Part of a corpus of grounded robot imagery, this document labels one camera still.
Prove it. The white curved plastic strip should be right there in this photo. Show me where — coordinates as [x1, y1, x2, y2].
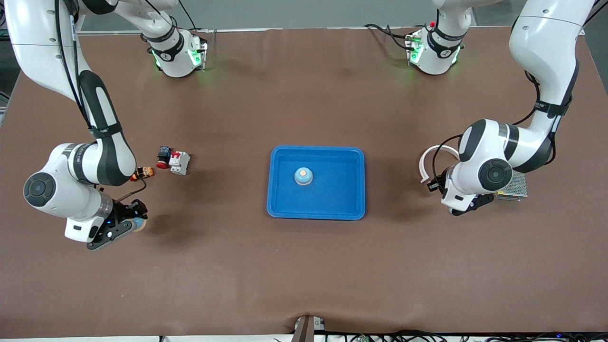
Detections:
[418, 145, 461, 184]

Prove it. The white red circuit breaker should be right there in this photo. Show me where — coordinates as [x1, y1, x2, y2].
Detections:
[169, 151, 191, 176]

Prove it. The metal mesh power supply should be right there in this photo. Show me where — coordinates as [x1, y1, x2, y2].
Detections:
[494, 170, 529, 202]

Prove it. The blue plastic tray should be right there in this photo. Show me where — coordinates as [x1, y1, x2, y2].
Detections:
[266, 145, 366, 221]

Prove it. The metal table edge clamp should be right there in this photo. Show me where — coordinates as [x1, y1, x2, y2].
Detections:
[292, 315, 326, 342]

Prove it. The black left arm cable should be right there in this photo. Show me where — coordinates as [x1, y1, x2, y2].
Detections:
[430, 71, 542, 181]

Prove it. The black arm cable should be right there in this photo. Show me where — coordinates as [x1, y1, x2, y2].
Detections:
[430, 71, 542, 181]
[55, 0, 147, 204]

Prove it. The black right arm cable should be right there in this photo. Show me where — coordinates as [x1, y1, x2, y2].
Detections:
[55, 0, 147, 204]

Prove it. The black cable bundle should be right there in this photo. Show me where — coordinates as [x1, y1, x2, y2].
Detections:
[328, 329, 608, 342]

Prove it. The black base cable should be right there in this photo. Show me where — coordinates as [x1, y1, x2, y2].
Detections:
[363, 23, 410, 50]
[178, 0, 205, 34]

